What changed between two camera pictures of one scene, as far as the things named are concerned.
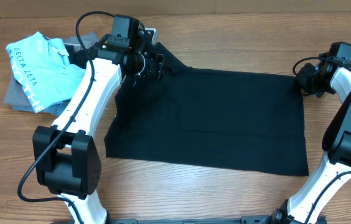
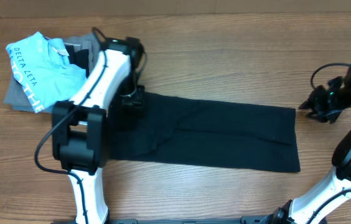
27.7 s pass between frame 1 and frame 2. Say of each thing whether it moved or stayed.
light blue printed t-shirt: stayed
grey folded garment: stayed
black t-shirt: moved
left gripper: moved
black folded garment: stayed
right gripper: moved
